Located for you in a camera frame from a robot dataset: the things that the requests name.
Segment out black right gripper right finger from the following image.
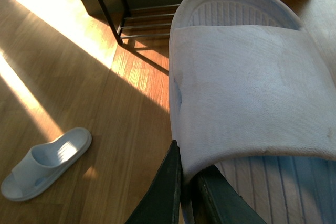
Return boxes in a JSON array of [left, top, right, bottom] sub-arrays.
[[191, 165, 265, 223]]

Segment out light blue slipper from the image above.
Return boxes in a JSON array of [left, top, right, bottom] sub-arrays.
[[169, 0, 335, 223], [1, 127, 92, 202]]

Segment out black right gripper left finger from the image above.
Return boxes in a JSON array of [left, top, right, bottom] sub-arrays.
[[126, 140, 182, 223]]

